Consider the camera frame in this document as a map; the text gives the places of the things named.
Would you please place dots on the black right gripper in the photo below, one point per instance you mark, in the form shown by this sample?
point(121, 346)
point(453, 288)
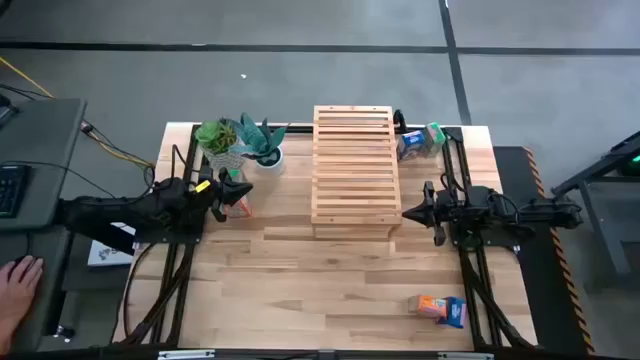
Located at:
point(442, 214)

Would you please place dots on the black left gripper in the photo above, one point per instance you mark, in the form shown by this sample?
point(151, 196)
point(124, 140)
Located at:
point(217, 195)

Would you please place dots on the small blue red cereal box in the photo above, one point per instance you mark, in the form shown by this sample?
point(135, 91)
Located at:
point(411, 145)

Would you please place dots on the green Apple Jacks cereal box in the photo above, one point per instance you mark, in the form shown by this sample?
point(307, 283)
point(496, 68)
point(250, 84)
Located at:
point(435, 137)

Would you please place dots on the small orange cereal box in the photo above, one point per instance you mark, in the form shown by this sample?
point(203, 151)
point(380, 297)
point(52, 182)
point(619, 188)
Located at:
point(426, 306)

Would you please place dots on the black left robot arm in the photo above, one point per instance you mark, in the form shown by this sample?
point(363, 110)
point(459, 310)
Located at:
point(125, 215)

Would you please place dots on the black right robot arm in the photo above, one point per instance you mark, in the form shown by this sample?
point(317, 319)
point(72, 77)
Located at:
point(500, 210)

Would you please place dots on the green cereal box nutrition label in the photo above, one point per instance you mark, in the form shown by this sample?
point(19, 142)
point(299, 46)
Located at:
point(240, 209)

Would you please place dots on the wooden slatted shelf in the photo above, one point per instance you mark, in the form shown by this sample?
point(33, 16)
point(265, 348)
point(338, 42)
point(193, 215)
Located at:
point(356, 165)

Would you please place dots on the yellow sticker tag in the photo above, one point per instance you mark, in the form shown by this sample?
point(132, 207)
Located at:
point(202, 187)

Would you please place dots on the succulent in white faceted pot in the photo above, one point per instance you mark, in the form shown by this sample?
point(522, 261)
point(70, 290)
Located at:
point(220, 145)

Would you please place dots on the snake plant in white pot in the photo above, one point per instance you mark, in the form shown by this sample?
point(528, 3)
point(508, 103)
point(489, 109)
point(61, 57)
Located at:
point(260, 145)

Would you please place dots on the black clamp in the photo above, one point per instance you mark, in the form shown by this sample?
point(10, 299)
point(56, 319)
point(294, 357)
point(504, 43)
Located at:
point(400, 121)

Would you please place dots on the black hazard-striped floor mat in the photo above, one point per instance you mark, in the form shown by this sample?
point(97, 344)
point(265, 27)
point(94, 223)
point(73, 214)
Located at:
point(540, 280)

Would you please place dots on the white printed box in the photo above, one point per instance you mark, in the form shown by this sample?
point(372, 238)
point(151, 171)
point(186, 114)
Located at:
point(107, 252)

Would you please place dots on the grey metal stand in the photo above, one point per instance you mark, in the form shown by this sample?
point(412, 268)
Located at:
point(600, 200)

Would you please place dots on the dark grey side desk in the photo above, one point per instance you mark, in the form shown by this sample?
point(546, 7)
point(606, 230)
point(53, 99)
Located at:
point(50, 280)

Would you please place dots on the black keyboard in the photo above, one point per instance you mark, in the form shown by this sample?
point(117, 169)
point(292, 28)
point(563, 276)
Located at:
point(12, 190)

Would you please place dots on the person's hand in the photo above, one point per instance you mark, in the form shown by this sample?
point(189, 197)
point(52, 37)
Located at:
point(17, 295)

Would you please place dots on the black right rig frame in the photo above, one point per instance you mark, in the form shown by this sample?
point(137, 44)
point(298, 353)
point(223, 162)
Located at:
point(475, 290)

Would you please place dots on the black rig frame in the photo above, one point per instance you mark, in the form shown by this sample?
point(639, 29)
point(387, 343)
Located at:
point(475, 290)
point(172, 300)

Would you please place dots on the black left rig frame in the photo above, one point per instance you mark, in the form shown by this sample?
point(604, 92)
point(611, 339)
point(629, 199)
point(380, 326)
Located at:
point(172, 300)

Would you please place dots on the silver table bracket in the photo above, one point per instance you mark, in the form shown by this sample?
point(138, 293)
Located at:
point(465, 356)
point(187, 354)

